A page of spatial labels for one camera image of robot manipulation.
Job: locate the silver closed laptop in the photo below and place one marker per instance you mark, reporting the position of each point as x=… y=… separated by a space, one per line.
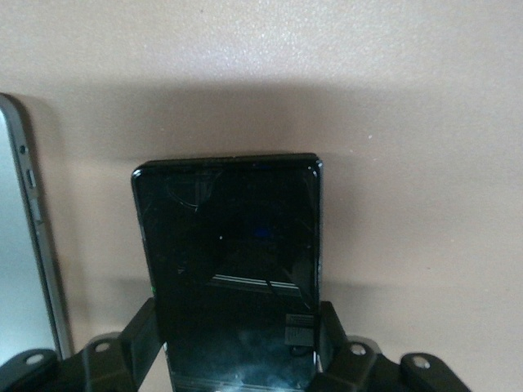
x=20 y=245

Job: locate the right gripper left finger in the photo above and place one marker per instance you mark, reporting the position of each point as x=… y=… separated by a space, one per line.
x=122 y=355

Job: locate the black smartphone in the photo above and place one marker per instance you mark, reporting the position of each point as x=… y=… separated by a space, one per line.
x=229 y=265

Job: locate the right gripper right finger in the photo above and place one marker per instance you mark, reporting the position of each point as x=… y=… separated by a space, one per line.
x=355 y=363

